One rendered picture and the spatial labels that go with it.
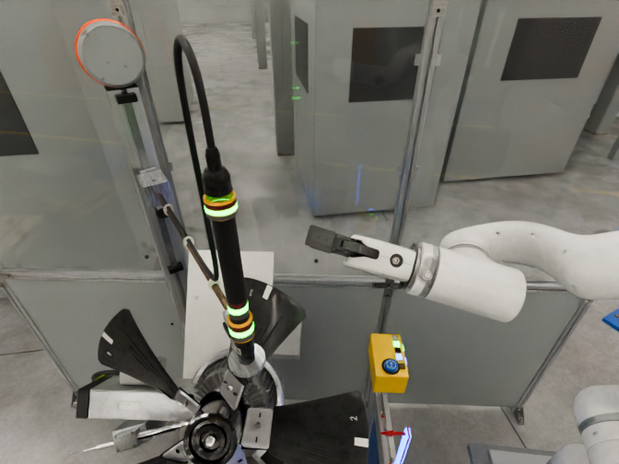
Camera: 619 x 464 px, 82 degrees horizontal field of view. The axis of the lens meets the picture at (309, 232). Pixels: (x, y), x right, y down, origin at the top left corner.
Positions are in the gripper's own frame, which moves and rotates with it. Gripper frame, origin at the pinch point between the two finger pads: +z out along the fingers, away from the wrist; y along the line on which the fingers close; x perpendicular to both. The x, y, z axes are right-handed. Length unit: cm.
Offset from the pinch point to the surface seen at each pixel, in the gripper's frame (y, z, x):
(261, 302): 27.3, 10.4, -16.9
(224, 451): 23, 8, -49
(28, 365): 166, 168, -123
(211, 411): 22.2, 13.0, -42.0
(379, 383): 56, -27, -34
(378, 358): 59, -25, -28
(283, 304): 24.6, 4.9, -15.3
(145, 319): 109, 75, -54
